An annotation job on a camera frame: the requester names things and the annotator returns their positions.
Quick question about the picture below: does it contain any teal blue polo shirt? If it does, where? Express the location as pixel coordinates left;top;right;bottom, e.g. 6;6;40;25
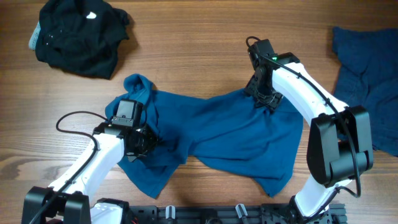
119;74;303;198

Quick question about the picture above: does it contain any dark navy shirt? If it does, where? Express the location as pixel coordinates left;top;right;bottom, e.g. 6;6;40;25
332;27;397;156

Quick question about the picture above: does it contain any black crumpled garment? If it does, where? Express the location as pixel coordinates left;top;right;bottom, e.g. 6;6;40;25
29;0;130;80

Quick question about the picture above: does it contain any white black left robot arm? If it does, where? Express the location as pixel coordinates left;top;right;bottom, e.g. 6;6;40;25
21;123;157;223

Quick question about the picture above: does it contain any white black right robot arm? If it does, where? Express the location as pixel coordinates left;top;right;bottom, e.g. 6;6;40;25
245;50;373;223

